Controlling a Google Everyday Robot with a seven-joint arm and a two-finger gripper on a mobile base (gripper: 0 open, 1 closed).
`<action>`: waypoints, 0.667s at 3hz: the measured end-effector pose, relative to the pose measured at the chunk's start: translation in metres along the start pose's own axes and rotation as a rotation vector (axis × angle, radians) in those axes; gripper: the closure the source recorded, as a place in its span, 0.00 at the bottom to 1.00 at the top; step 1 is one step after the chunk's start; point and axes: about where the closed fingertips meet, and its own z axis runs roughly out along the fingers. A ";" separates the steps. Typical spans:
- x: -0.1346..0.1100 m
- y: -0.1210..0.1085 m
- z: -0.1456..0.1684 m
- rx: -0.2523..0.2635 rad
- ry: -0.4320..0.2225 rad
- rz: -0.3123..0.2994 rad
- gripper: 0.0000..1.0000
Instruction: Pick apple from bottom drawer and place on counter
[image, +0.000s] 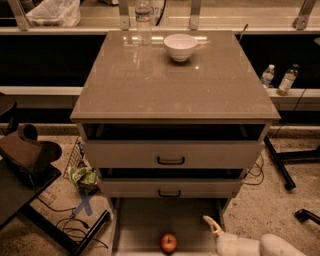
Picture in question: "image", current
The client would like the wire mesh basket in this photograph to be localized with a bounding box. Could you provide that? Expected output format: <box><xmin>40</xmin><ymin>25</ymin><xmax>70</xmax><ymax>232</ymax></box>
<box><xmin>63</xmin><ymin>137</ymin><xmax>85</xmax><ymax>179</ymax></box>

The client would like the clear water bottle on counter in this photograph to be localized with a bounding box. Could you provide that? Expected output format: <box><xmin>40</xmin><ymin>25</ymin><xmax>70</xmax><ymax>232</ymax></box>
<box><xmin>135</xmin><ymin>0</ymin><xmax>152</xmax><ymax>45</ymax></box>

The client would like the top grey drawer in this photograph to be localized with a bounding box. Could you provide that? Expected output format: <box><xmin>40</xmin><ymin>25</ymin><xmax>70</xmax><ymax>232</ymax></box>
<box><xmin>83</xmin><ymin>140</ymin><xmax>264</xmax><ymax>169</ymax></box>

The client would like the bottle with yellowish liquid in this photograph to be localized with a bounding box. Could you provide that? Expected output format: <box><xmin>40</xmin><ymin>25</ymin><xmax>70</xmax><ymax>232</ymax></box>
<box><xmin>276</xmin><ymin>64</ymin><xmax>300</xmax><ymax>96</ymax></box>

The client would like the black side table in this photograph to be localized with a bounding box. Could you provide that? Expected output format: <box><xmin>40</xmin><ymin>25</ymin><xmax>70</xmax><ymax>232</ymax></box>
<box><xmin>0</xmin><ymin>160</ymin><xmax>110</xmax><ymax>256</ymax></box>

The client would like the bottom grey open drawer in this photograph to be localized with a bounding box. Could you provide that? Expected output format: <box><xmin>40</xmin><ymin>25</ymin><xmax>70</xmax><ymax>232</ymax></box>
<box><xmin>112</xmin><ymin>198</ymin><xmax>225</xmax><ymax>256</ymax></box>

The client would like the black floor cable right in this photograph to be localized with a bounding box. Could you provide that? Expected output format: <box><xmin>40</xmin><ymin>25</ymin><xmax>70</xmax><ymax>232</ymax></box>
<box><xmin>242</xmin><ymin>153</ymin><xmax>266</xmax><ymax>187</ymax></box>

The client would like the red apple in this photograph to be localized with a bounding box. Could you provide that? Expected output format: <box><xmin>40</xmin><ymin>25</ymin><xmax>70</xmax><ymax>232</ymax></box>
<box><xmin>160</xmin><ymin>233</ymin><xmax>178</xmax><ymax>254</ymax></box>

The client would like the dark brown curved object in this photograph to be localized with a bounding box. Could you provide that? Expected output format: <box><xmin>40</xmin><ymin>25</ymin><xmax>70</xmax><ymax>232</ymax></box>
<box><xmin>0</xmin><ymin>124</ymin><xmax>62</xmax><ymax>186</ymax></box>

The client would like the small water bottle white cap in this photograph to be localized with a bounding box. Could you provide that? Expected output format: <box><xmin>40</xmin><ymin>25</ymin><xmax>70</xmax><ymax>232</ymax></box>
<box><xmin>260</xmin><ymin>64</ymin><xmax>275</xmax><ymax>88</ymax></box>

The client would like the black floor cable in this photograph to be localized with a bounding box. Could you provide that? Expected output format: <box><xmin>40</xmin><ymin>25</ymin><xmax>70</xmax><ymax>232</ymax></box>
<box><xmin>36</xmin><ymin>195</ymin><xmax>110</xmax><ymax>250</ymax></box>
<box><xmin>242</xmin><ymin>153</ymin><xmax>266</xmax><ymax>187</ymax></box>

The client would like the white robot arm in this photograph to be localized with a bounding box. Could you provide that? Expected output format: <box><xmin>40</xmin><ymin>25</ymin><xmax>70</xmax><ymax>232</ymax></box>
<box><xmin>203</xmin><ymin>215</ymin><xmax>307</xmax><ymax>256</ymax></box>

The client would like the black chair base foot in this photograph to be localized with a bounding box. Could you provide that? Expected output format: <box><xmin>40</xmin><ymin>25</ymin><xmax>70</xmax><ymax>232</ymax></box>
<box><xmin>294</xmin><ymin>209</ymin><xmax>320</xmax><ymax>225</ymax></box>

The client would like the middle grey drawer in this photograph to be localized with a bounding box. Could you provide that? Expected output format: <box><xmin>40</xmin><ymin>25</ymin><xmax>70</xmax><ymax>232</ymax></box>
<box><xmin>99</xmin><ymin>178</ymin><xmax>242</xmax><ymax>198</ymax></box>

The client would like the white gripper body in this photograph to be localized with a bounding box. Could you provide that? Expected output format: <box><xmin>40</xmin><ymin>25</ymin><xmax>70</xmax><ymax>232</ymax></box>
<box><xmin>216</xmin><ymin>233</ymin><xmax>260</xmax><ymax>256</ymax></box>

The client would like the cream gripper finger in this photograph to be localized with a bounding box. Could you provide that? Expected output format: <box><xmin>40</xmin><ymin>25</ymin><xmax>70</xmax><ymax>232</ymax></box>
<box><xmin>203</xmin><ymin>215</ymin><xmax>223</xmax><ymax>237</ymax></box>

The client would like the grey drawer cabinet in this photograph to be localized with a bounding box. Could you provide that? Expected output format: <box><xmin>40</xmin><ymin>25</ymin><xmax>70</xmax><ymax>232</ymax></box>
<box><xmin>71</xmin><ymin>31</ymin><xmax>279</xmax><ymax>256</ymax></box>

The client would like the black table leg right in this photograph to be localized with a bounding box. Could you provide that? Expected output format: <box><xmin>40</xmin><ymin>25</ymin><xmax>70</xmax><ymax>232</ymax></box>
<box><xmin>264</xmin><ymin>137</ymin><xmax>320</xmax><ymax>191</ymax></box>

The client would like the white plastic bag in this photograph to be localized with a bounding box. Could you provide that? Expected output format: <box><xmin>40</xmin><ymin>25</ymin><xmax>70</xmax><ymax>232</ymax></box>
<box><xmin>26</xmin><ymin>0</ymin><xmax>81</xmax><ymax>27</ymax></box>

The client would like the green snack bag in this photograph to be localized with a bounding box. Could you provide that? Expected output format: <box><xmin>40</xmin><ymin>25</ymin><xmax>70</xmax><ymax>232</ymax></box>
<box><xmin>67</xmin><ymin>166</ymin><xmax>98</xmax><ymax>194</ymax></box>

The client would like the white ceramic bowl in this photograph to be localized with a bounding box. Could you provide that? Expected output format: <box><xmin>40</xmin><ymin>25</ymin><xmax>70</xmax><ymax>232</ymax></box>
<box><xmin>163</xmin><ymin>34</ymin><xmax>198</xmax><ymax>62</ymax></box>

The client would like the black floor cable left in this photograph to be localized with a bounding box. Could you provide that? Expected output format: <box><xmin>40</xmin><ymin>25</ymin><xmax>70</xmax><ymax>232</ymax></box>
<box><xmin>36</xmin><ymin>195</ymin><xmax>110</xmax><ymax>250</ymax></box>

